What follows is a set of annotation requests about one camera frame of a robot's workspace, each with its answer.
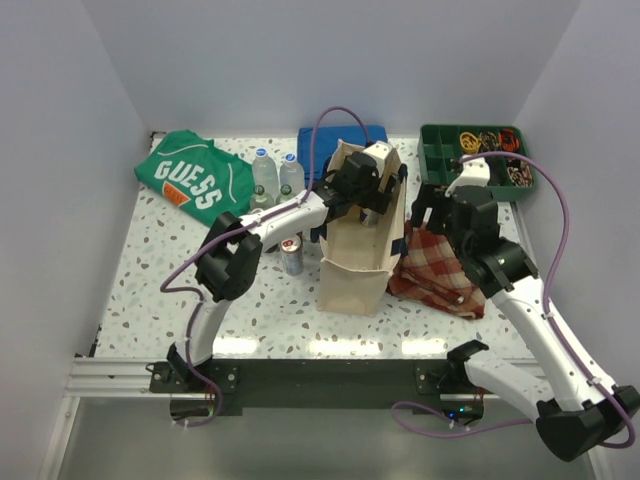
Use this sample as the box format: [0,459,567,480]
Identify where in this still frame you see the beige canvas tote bag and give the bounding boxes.
[317,140,407,316]

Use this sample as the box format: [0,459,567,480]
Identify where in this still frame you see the red plaid cloth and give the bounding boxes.
[387,220,486,320]

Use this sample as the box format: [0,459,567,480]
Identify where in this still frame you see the folded blue cloth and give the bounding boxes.
[296,125,367,185]

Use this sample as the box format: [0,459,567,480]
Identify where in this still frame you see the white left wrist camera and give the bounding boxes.
[362,142,397,194]

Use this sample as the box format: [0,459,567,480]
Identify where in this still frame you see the red tab can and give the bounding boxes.
[359,209,380,228]
[280,235,304,276]

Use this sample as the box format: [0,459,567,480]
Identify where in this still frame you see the green cap soda bottle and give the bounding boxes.
[276,184,295,205]

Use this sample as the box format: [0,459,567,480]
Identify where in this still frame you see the green compartment tray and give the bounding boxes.
[418,124,537,202]

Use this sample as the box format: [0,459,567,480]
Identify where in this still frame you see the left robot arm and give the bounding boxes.
[167,142,407,392]

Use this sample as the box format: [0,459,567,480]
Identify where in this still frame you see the green Guess t-shirt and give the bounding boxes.
[134,130,254,226]

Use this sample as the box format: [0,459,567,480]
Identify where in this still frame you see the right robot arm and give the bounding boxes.
[411,184,639,462]

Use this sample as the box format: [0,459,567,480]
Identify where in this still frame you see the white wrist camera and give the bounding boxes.
[362,142,397,194]
[444,156,491,197]

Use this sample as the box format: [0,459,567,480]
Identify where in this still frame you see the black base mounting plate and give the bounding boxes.
[148,357,485,417]

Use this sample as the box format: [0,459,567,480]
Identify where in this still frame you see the pink patterned hair ties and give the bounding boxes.
[505,159,535,189]

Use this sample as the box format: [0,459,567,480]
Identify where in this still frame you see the orange black hair ties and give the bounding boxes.
[497,128,523,154]

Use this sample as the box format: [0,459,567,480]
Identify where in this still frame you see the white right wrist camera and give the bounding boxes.
[444,156,491,197]

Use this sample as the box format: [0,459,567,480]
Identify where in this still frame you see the black can foil top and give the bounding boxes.
[265,242,280,254]

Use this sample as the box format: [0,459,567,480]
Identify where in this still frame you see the Pocari Sweat bottle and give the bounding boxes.
[279,153,305,195]
[252,148,279,198]

